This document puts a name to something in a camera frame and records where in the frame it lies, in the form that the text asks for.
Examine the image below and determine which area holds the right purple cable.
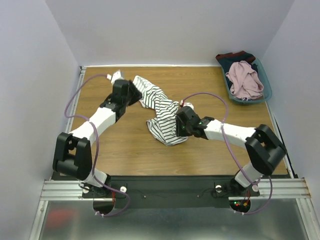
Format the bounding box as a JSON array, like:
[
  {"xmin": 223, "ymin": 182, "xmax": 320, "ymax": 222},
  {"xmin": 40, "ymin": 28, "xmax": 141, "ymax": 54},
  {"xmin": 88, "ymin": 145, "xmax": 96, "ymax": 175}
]
[{"xmin": 183, "ymin": 92, "xmax": 273, "ymax": 216}]

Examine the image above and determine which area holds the left aluminium frame rail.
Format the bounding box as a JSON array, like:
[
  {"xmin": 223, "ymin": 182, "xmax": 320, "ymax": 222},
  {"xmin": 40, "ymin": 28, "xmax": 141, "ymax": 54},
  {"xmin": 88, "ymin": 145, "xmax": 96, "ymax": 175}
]
[{"xmin": 29, "ymin": 66, "xmax": 87, "ymax": 240}]

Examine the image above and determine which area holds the dark navy maroon garment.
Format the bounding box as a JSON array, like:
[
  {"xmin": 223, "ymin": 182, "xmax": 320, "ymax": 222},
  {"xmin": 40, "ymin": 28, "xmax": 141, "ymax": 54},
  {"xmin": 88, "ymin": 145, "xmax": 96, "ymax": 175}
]
[{"xmin": 215, "ymin": 50, "xmax": 256, "ymax": 73}]

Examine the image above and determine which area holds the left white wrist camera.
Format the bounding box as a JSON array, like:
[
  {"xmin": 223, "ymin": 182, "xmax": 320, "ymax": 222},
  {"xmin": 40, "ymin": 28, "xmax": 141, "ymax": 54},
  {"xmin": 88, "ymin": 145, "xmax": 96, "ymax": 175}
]
[{"xmin": 106, "ymin": 70, "xmax": 125, "ymax": 85}]

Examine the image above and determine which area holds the teal plastic basket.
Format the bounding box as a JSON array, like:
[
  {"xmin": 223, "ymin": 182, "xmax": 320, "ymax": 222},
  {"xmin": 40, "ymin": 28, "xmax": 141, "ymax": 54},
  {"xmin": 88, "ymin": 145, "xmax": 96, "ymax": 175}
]
[{"xmin": 221, "ymin": 58, "xmax": 273, "ymax": 106}]

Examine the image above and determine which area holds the aluminium frame rail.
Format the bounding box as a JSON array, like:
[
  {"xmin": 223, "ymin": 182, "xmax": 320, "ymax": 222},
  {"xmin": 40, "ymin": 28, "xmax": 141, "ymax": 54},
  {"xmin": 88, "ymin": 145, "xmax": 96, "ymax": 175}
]
[
  {"xmin": 40, "ymin": 178, "xmax": 311, "ymax": 201},
  {"xmin": 29, "ymin": 66, "xmax": 87, "ymax": 240},
  {"xmin": 264, "ymin": 99, "xmax": 320, "ymax": 240}
]

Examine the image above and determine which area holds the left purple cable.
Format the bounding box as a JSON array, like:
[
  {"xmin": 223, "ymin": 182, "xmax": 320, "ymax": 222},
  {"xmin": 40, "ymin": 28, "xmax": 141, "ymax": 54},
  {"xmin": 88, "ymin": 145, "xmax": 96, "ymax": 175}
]
[{"xmin": 64, "ymin": 74, "xmax": 131, "ymax": 218}]

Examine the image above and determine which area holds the black white striped tank top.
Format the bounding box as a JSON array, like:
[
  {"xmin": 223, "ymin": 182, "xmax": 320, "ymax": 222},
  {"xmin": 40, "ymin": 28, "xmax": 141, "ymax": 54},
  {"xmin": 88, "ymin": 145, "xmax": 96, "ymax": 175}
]
[{"xmin": 133, "ymin": 75, "xmax": 188, "ymax": 147}]

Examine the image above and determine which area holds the pink tank top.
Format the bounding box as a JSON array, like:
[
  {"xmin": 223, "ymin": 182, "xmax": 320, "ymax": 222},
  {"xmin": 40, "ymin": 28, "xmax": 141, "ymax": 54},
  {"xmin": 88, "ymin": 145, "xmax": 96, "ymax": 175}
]
[{"xmin": 225, "ymin": 60, "xmax": 264, "ymax": 100}]

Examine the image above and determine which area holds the purple cable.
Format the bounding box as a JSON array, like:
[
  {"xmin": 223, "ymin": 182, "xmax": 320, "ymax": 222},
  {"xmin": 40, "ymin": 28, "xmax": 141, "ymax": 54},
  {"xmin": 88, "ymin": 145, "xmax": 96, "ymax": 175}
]
[
  {"xmin": 183, "ymin": 92, "xmax": 273, "ymax": 216},
  {"xmin": 64, "ymin": 74, "xmax": 131, "ymax": 218}
]

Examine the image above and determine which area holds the front aluminium frame rail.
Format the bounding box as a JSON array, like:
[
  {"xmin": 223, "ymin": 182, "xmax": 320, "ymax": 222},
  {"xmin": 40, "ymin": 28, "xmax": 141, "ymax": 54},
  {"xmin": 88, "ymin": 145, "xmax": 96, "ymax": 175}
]
[{"xmin": 40, "ymin": 178, "xmax": 311, "ymax": 201}]

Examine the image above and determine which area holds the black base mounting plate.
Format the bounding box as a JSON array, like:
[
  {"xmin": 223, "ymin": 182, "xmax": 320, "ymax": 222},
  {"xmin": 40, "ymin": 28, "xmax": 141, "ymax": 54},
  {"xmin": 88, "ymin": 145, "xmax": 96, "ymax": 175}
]
[{"xmin": 82, "ymin": 174, "xmax": 261, "ymax": 210}]

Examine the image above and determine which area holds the right aluminium frame rail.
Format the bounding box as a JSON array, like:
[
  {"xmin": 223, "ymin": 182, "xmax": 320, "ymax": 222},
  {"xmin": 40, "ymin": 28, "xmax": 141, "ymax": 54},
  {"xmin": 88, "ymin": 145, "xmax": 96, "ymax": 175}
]
[{"xmin": 264, "ymin": 99, "xmax": 320, "ymax": 240}]

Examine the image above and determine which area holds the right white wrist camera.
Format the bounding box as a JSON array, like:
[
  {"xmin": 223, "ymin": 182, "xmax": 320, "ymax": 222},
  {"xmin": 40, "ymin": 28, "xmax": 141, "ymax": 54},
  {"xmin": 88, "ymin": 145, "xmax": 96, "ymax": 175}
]
[{"xmin": 179, "ymin": 100, "xmax": 194, "ymax": 110}]

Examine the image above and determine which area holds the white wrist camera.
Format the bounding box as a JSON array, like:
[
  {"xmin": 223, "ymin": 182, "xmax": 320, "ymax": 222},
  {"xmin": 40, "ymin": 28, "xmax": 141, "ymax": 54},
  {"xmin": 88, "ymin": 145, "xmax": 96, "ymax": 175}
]
[
  {"xmin": 106, "ymin": 70, "xmax": 125, "ymax": 85},
  {"xmin": 179, "ymin": 100, "xmax": 194, "ymax": 110}
]

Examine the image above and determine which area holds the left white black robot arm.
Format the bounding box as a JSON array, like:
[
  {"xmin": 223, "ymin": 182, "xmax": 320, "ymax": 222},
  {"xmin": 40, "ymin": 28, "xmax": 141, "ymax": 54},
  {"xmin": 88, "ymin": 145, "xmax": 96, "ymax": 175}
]
[{"xmin": 52, "ymin": 79, "xmax": 142, "ymax": 197}]

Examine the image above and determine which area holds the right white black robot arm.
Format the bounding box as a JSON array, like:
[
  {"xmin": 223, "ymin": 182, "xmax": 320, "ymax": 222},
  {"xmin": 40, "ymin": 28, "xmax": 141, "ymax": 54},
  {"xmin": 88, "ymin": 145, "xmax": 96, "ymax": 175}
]
[{"xmin": 175, "ymin": 106, "xmax": 287, "ymax": 195}]

